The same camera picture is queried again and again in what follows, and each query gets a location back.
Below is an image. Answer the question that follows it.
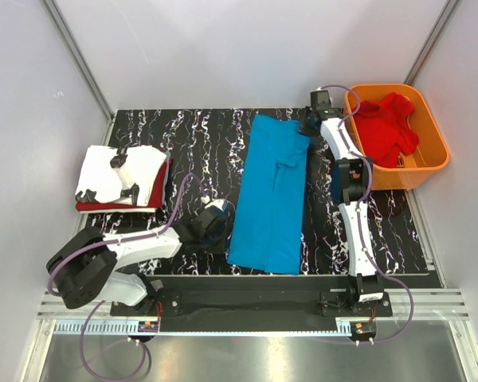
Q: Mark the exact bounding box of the blue t shirt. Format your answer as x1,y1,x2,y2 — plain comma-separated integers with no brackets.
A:
227,115,310,275

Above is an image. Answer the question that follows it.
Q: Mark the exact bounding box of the dark red t shirt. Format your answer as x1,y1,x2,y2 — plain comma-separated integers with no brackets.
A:
75,157,173,213

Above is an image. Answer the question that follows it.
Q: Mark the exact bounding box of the bright red t shirt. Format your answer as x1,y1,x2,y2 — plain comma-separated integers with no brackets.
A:
354,92,419,168

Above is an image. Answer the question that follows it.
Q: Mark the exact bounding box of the orange plastic basket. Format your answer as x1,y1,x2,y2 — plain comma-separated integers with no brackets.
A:
344,83,450,190

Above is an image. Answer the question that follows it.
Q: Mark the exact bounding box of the white t shirt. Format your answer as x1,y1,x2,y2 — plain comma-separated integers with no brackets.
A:
75,145,166,206

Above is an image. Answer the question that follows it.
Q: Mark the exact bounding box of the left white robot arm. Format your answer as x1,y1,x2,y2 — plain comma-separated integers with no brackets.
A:
46,199,228,315

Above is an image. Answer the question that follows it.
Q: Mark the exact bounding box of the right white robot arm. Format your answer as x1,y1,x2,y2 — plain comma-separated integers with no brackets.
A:
299,85,384,315

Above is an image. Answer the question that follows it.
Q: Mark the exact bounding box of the grey folded t shirt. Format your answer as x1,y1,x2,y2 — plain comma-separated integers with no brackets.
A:
159,149,171,160

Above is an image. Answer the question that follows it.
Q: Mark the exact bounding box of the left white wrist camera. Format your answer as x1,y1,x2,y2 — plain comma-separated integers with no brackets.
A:
201,196,228,216

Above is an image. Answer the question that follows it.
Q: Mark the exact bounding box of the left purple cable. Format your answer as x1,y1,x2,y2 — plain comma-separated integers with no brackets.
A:
47,173,202,381

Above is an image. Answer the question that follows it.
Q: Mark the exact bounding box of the right aluminium frame post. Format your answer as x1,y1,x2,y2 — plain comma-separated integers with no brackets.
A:
404,0,462,86

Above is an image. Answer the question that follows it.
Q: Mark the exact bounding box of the aluminium frame post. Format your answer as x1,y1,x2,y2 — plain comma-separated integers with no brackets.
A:
404,0,462,86
40,0,115,122

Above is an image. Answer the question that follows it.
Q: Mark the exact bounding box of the grey slotted cable duct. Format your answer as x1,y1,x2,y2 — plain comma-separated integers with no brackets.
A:
53,318,376,337

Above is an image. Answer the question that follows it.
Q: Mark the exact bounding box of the left aluminium frame post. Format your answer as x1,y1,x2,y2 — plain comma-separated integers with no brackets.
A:
40,0,115,122

